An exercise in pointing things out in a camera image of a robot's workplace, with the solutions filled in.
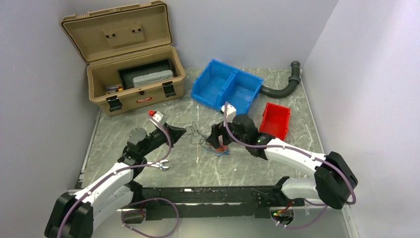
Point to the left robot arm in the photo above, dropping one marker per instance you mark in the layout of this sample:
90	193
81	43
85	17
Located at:
78	215

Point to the grey case in toolbox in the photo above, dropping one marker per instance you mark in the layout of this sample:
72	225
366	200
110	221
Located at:
151	78

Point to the blue double plastic bin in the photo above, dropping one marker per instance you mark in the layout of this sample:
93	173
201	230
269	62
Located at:
219	83

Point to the red plastic bin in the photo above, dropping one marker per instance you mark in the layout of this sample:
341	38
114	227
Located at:
275	120

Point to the yellow black tool in toolbox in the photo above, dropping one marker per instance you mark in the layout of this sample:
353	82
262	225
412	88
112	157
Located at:
114	88

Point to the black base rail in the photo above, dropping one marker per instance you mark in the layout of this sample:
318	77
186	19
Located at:
214	201

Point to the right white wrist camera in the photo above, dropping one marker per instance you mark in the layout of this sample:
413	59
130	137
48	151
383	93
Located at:
230	112

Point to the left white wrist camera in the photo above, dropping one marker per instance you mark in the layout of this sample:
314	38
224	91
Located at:
158	117

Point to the black tray in toolbox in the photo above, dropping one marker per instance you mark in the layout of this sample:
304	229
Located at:
126	75

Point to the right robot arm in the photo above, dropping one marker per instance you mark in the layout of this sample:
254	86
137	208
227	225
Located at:
329	178

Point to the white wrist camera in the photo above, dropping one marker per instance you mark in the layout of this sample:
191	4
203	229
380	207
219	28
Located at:
158	117
230	112

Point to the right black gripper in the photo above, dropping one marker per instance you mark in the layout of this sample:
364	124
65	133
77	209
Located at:
217	130

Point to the tan plastic toolbox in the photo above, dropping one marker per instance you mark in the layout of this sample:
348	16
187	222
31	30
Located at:
121	37

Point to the silver open-end wrench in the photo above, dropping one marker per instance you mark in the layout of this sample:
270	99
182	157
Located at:
162	165

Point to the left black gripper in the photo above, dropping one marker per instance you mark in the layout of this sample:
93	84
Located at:
175	133

